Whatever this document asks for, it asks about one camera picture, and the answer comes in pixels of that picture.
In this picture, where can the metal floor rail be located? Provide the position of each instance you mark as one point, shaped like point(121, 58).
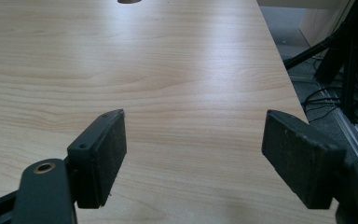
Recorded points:
point(354, 137)

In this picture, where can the light wooden cabinet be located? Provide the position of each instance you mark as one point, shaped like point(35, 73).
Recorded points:
point(313, 25)

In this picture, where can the black metal stand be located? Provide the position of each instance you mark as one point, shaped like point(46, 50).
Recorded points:
point(351, 62)

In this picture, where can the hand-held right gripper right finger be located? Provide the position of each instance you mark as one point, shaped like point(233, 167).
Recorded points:
point(301, 161)

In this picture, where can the dark round table grommet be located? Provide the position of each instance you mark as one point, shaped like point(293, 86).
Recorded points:
point(129, 1)

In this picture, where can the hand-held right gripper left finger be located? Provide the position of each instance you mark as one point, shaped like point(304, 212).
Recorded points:
point(101, 161)

